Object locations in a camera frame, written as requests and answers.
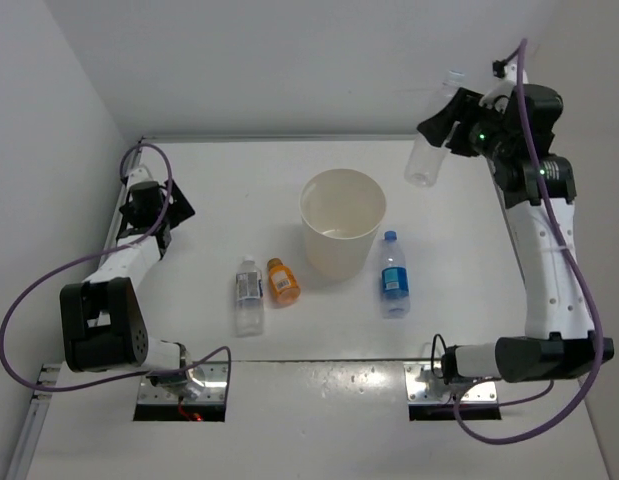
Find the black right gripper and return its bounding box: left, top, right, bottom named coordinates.
left=419, top=88, right=513, bottom=164

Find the clear unlabelled plastic bottle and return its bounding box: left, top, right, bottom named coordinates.
left=404, top=70, right=465, bottom=187

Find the clear bottle blue label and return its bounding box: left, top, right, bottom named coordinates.
left=380, top=230, right=410, bottom=319

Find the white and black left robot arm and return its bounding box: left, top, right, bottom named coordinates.
left=60, top=165, right=195, bottom=377

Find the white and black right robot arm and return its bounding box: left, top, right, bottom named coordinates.
left=417, top=60, right=614, bottom=383

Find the cream plastic bin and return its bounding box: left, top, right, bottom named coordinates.
left=299, top=169, right=387, bottom=281

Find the clear bottle white label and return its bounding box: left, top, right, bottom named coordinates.
left=234, top=256, right=264, bottom=337

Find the orange plastic bottle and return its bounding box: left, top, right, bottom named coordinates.
left=267, top=258, right=301, bottom=306

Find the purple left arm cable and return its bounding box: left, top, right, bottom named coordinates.
left=0, top=143, right=233, bottom=392

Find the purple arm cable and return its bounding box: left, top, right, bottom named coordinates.
left=0, top=143, right=233, bottom=392
left=452, top=38, right=606, bottom=445

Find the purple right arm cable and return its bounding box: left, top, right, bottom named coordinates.
left=452, top=38, right=606, bottom=445

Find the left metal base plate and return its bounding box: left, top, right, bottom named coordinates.
left=137, top=363, right=228, bottom=406

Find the metal base plate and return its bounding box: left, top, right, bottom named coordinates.
left=137, top=363, right=228, bottom=406
left=403, top=361, right=498, bottom=406

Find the black right base cable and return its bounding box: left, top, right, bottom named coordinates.
left=430, top=333, right=453, bottom=382

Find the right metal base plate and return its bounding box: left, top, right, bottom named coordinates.
left=403, top=361, right=498, bottom=406

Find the left aluminium frame rail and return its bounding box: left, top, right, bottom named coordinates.
left=3, top=138, right=143, bottom=480

